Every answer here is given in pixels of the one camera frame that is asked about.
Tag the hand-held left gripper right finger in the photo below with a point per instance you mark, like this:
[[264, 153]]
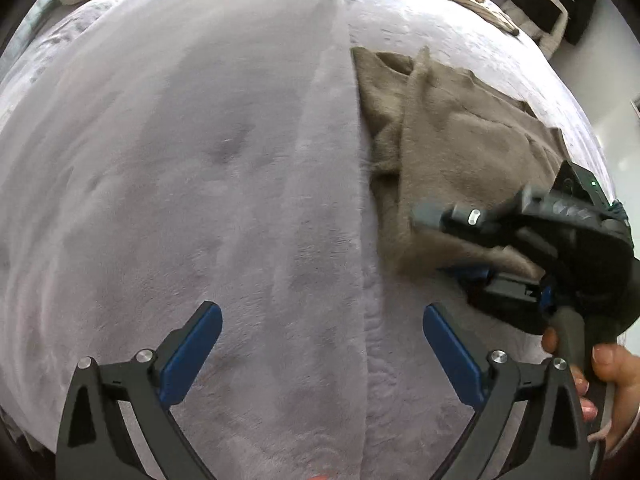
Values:
[[452, 355]]

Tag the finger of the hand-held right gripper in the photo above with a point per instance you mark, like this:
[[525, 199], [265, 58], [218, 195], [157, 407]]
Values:
[[465, 217], [500, 295]]

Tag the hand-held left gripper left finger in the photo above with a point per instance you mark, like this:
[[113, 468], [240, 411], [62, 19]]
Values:
[[192, 355]]

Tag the brown fleece towel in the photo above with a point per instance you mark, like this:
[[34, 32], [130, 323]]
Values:
[[450, 135]]

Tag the person's right hand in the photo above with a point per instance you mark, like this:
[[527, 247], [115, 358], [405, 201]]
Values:
[[620, 375]]

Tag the smooth lavender blanket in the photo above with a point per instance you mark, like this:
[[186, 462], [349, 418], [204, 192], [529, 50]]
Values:
[[175, 160]]

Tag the embossed lavender bedspread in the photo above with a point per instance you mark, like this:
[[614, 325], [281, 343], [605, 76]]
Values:
[[400, 25]]

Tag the beige and black tote bag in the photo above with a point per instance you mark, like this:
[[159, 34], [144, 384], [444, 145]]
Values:
[[535, 5]]

